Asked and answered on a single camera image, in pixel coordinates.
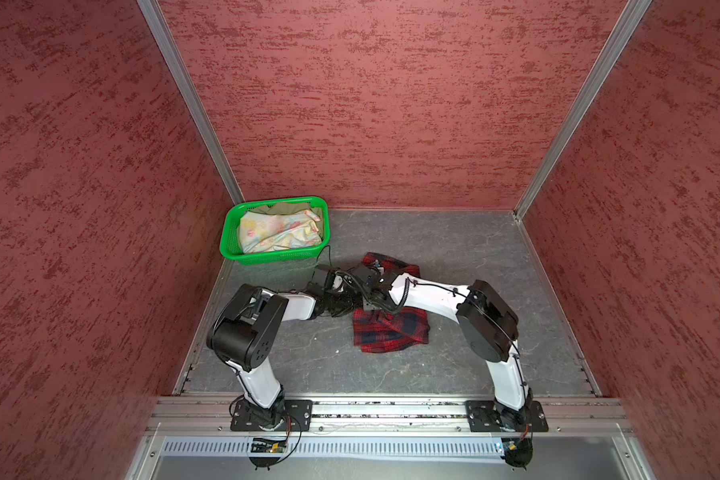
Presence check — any red plaid skirt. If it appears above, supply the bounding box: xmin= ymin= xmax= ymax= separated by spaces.
xmin=352 ymin=251 xmax=431 ymax=354

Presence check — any pastel floral skirt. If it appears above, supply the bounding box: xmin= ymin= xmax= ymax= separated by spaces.
xmin=237 ymin=209 xmax=325 ymax=254

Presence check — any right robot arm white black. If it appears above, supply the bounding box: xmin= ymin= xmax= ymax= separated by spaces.
xmin=345 ymin=265 xmax=532 ymax=432

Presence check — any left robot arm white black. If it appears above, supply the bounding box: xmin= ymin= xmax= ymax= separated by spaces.
xmin=206 ymin=283 xmax=363 ymax=431

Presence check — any olive green garment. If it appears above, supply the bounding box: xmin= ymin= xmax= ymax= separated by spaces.
xmin=252 ymin=202 xmax=312 ymax=215

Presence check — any green plastic basket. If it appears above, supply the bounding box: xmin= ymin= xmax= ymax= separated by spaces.
xmin=219 ymin=196 xmax=331 ymax=265

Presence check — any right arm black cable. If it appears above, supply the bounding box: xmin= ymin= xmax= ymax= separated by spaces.
xmin=341 ymin=266 xmax=532 ymax=415

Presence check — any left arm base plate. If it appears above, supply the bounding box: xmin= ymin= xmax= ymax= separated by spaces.
xmin=230 ymin=399 xmax=313 ymax=432

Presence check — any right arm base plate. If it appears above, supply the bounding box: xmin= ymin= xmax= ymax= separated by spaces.
xmin=465 ymin=400 xmax=549 ymax=434

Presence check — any slotted cable duct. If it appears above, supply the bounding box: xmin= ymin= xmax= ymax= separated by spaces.
xmin=160 ymin=436 xmax=505 ymax=462

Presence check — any aluminium front rail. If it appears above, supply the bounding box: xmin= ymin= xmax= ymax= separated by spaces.
xmin=147 ymin=394 xmax=634 ymax=438

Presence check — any left aluminium corner post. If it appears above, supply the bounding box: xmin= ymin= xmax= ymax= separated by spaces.
xmin=137 ymin=0 xmax=245 ymax=204

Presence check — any aluminium corner post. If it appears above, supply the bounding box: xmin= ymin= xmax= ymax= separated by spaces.
xmin=137 ymin=0 xmax=245 ymax=204
xmin=514 ymin=0 xmax=652 ymax=224

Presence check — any right aluminium corner post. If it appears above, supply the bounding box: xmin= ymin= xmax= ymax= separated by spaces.
xmin=514 ymin=0 xmax=652 ymax=224

